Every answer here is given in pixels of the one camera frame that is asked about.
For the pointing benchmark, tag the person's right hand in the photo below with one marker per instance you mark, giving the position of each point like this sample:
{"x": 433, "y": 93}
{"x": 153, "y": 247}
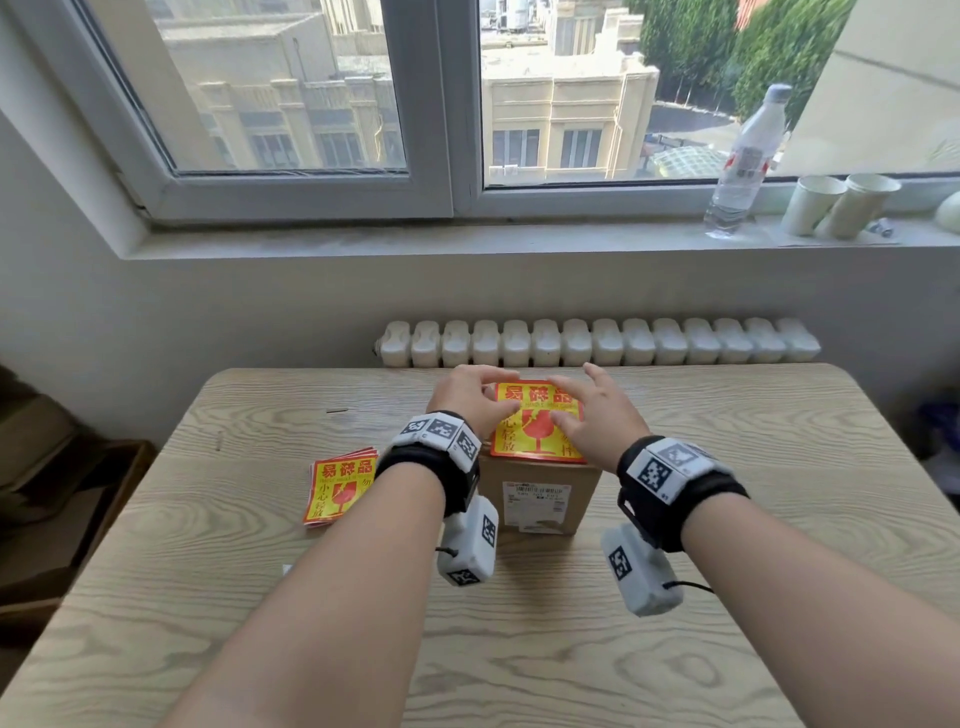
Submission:
{"x": 607, "y": 427}

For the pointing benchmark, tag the person's left hand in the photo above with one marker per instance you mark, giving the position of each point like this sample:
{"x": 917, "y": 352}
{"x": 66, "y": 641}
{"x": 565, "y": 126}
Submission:
{"x": 469, "y": 397}

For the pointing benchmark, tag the red yellow fragile sticker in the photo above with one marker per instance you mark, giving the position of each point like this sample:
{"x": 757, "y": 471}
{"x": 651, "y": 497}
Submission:
{"x": 532, "y": 427}

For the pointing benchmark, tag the brown cardboard box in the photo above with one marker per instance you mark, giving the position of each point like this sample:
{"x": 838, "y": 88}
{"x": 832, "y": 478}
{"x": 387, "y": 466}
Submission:
{"x": 585, "y": 495}

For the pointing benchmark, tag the stack of yellow fragile stickers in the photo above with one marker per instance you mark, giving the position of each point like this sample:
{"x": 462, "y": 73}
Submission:
{"x": 337, "y": 487}

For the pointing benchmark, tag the person's left forearm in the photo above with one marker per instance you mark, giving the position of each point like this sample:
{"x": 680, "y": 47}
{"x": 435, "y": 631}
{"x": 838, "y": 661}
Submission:
{"x": 315, "y": 607}

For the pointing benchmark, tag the person's right forearm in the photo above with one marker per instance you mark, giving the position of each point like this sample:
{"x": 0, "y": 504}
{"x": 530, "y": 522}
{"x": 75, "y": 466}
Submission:
{"x": 817, "y": 622}

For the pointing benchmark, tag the white radiator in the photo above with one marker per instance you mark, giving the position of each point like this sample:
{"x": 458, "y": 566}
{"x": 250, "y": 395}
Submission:
{"x": 600, "y": 343}

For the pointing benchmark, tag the clear plastic water bottle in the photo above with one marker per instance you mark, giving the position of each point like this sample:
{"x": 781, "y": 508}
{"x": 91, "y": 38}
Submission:
{"x": 746, "y": 165}

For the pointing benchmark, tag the white paper cup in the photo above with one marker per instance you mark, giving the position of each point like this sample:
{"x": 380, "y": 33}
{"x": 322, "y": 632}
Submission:
{"x": 862, "y": 206}
{"x": 808, "y": 204}

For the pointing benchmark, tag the small blue white object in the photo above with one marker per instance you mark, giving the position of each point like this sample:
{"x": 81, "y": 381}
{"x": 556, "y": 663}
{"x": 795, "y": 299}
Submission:
{"x": 881, "y": 227}

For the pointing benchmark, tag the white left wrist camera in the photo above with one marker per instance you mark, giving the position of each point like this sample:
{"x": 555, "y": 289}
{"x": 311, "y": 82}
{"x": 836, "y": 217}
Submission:
{"x": 471, "y": 540}

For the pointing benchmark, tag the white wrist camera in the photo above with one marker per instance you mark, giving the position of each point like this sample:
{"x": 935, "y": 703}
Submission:
{"x": 641, "y": 574}
{"x": 471, "y": 540}

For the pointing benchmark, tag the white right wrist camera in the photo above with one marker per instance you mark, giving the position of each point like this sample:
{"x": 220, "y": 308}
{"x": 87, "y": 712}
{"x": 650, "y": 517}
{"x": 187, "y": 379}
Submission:
{"x": 641, "y": 574}

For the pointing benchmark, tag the white window frame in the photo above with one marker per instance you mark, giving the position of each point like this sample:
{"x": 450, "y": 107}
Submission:
{"x": 442, "y": 105}

